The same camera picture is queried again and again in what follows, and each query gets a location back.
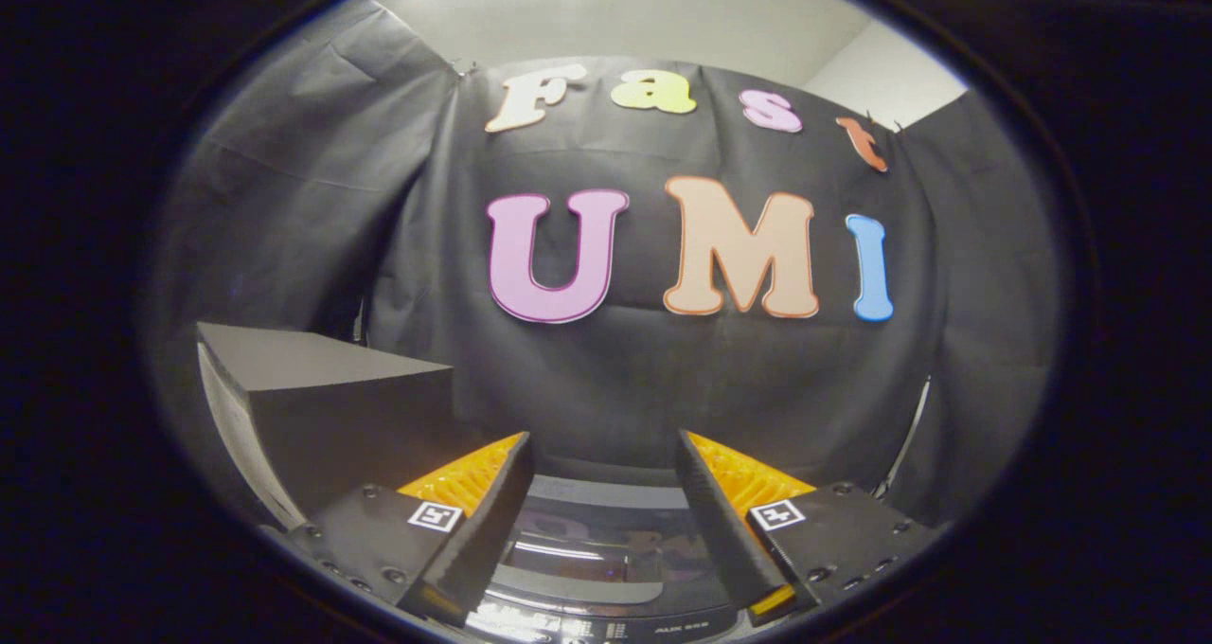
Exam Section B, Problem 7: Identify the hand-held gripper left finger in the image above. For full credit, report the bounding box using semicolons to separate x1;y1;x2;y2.
284;431;536;626

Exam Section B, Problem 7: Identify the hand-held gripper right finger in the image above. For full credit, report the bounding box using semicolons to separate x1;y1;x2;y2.
675;429;948;628

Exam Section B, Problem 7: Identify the grey washing machine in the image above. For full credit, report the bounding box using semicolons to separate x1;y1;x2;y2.
464;450;758;644

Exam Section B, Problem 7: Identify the black backdrop cloth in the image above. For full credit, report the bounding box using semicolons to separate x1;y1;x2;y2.
147;0;1061;531

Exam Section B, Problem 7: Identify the black light stand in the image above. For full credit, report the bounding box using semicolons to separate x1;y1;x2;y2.
876;377;934;503

